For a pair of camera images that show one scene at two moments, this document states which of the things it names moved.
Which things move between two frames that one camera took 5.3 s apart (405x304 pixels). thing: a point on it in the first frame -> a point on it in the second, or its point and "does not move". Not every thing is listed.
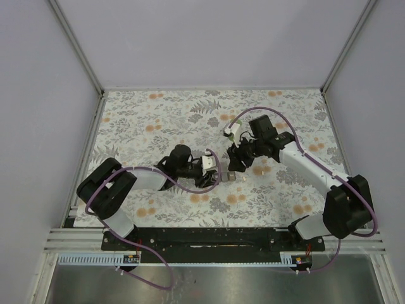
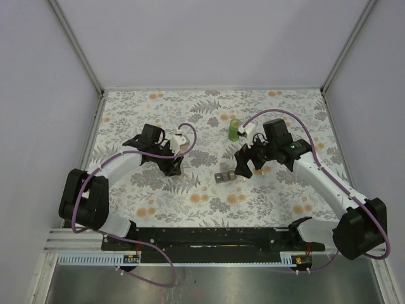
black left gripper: [209, 180] -> [172, 167]
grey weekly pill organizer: [226, 177] does not move
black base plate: [215, 242] does not move
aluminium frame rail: [79, 240] does not move
